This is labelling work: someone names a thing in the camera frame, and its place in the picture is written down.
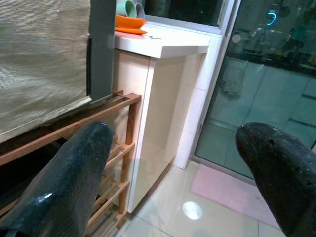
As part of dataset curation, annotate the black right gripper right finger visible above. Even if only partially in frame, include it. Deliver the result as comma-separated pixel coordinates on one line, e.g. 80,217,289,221
235,122,316,237

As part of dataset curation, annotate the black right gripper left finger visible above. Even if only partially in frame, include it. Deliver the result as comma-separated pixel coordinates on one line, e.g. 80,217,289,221
0,121,115,237

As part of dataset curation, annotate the pink floor mat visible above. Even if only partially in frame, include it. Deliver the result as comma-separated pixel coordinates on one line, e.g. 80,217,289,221
189,164,281,229

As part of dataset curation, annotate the glass sliding door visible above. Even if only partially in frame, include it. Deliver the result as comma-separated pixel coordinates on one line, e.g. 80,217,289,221
194,0,316,179

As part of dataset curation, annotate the brown wooden slat rack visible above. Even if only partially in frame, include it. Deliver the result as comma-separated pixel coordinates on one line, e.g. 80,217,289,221
0,90,142,237

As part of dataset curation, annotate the beige ribbed cloth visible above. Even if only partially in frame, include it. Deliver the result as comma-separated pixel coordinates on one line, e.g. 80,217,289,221
0,0,92,144

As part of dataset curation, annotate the white glossy side cabinet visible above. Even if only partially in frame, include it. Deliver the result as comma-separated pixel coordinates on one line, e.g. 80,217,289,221
112,21,215,214

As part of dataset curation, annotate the orange plate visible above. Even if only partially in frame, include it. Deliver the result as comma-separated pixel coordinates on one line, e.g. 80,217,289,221
115,26,148,35

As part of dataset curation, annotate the orange bowl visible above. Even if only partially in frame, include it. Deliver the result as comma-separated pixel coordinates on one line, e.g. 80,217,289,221
115,14,147,29

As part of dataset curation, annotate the pale green mug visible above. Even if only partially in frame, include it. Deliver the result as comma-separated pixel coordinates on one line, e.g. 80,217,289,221
116,0,137,19

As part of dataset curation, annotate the grey mug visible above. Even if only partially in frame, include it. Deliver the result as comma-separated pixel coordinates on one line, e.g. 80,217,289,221
134,1,146,19

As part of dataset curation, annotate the white framed window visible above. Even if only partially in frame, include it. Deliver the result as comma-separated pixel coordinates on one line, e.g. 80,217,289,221
142,0,236,34

